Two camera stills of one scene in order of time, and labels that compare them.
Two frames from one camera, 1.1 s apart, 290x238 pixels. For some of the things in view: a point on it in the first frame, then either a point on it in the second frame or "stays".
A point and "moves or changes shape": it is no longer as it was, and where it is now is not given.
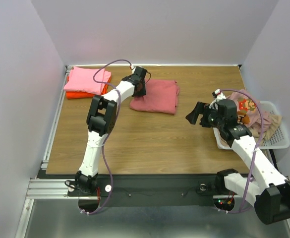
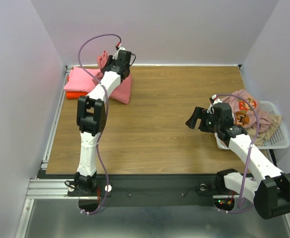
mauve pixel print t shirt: x=250 y=112 stays
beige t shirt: x=275 y=120 stays
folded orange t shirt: x=77 y=94 stays
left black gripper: x=143 y=92 to x=110 y=61
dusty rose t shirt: x=161 y=96 moves or changes shape
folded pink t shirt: x=81 y=80 stays
